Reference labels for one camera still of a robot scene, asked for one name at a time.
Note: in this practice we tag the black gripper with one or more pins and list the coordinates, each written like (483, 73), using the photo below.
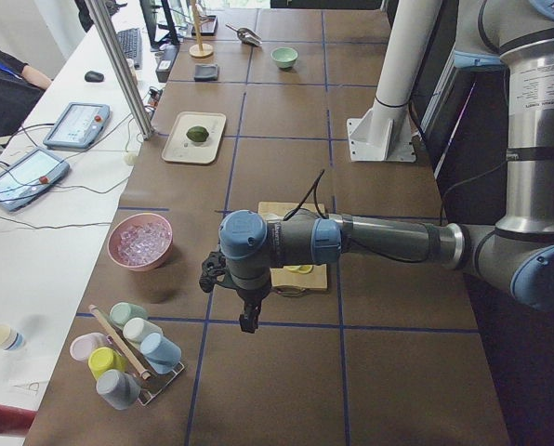
(253, 295)

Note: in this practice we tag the mint green bowl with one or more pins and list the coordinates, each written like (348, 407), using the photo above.
(284, 57)

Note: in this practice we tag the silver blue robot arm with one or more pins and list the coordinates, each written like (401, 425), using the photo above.
(515, 255)

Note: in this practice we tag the pink bowl of ice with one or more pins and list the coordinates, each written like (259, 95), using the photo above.
(141, 242)

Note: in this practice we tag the bamboo cutting board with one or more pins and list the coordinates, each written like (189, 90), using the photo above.
(283, 280)

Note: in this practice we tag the yellow lemon slice upper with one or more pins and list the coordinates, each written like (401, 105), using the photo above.
(299, 269)

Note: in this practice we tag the light blue pastel cup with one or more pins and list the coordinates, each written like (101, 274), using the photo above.
(161, 353)

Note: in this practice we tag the white pastel cup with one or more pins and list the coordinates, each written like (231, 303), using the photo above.
(137, 329)

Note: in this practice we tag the green pastel cup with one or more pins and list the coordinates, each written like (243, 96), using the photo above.
(122, 312)

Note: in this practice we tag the grey pastel cup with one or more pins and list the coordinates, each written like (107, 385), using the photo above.
(119, 389)

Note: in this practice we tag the yellow pastel cup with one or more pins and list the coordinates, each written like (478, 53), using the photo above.
(105, 359)

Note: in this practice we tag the pink pastel cup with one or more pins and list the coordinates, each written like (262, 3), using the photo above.
(82, 346)

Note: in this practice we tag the cream rabbit tray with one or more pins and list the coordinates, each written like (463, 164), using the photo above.
(178, 149)

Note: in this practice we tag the green lime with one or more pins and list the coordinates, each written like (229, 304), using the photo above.
(197, 134)

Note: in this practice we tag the white pillar with base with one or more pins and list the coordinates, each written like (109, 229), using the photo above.
(384, 133)

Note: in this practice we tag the paper cup on desk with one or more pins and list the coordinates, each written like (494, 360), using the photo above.
(10, 338)

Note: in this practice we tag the grey folded cloth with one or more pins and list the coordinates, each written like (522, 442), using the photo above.
(206, 72)

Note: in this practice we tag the near teach pendant tablet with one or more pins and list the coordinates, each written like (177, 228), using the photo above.
(30, 177)

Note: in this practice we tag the teach pendant tablet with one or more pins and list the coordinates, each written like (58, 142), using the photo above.
(78, 127)
(30, 177)

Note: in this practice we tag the far teach pendant tablet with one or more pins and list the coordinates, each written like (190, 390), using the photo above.
(78, 127)

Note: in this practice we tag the black power box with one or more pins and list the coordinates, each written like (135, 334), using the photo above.
(165, 61)

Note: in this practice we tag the red cylinder object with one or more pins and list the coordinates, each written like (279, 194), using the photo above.
(14, 421)

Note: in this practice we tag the wooden mug tree stand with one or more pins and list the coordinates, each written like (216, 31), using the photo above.
(200, 50)

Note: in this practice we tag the metal ice scoop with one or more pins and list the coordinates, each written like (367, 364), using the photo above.
(245, 35)

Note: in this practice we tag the black computer mouse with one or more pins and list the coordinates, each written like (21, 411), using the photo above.
(94, 77)

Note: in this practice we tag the black monitor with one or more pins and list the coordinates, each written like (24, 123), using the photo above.
(159, 23)

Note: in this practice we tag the black keyboard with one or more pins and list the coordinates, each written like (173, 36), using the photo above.
(131, 44)

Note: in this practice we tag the person in black shirt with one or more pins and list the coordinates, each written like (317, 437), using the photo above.
(21, 87)

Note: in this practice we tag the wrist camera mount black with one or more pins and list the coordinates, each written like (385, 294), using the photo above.
(215, 272)

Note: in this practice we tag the white wire cup rack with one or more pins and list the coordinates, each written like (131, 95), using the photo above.
(153, 387)

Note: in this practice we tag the wooden rack handle rod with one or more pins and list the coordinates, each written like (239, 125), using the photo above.
(143, 372)

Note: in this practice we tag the aluminium frame post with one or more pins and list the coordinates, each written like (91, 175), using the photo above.
(103, 24)

